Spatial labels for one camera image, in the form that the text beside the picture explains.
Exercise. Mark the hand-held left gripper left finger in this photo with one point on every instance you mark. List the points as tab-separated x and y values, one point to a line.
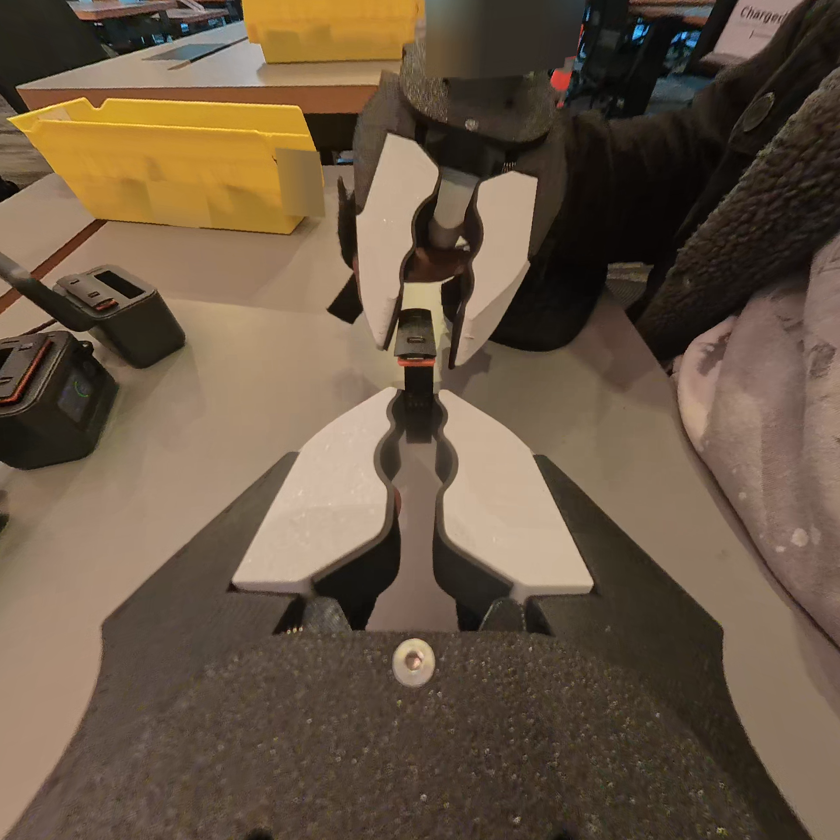
315	519

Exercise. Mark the brown wooden table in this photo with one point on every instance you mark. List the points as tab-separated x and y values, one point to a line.
197	85

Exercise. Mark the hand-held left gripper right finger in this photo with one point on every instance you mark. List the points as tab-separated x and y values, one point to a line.
512	519

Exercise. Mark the yellow plastic bin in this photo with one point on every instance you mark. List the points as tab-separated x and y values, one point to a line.
158	171
328	26

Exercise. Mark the black battery charging case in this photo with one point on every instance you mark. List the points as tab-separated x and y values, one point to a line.
131	315
53	407

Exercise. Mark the black white tag sign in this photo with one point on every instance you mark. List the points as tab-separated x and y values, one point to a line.
768	20

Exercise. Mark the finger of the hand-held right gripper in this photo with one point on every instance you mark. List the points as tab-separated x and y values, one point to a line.
505	250
387	236

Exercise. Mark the black camera battery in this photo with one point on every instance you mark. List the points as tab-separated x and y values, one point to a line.
20	368
103	303
418	368

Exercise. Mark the black office chair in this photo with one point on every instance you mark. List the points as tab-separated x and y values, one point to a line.
630	53

